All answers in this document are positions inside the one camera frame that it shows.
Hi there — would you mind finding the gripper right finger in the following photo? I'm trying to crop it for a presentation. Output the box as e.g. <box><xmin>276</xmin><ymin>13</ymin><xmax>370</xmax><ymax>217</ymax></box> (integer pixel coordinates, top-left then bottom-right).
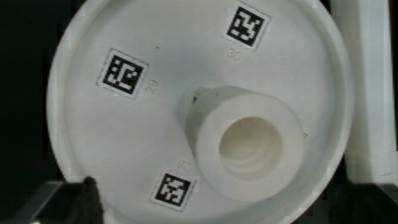
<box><xmin>331</xmin><ymin>182</ymin><xmax>398</xmax><ymax>224</ymax></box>

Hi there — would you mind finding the white right fence rail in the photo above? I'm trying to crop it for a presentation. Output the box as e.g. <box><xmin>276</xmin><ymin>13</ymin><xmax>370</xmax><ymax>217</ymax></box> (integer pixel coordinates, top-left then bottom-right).
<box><xmin>331</xmin><ymin>0</ymin><xmax>398</xmax><ymax>185</ymax></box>

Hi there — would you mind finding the white round table top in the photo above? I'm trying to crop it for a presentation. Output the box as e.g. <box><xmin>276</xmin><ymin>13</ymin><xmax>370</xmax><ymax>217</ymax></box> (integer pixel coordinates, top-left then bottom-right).
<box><xmin>49</xmin><ymin>0</ymin><xmax>354</xmax><ymax>224</ymax></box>

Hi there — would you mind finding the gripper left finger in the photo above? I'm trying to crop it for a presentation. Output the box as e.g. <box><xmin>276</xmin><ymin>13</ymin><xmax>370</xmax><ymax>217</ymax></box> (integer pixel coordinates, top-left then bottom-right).
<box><xmin>6</xmin><ymin>177</ymin><xmax>102</xmax><ymax>224</ymax></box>

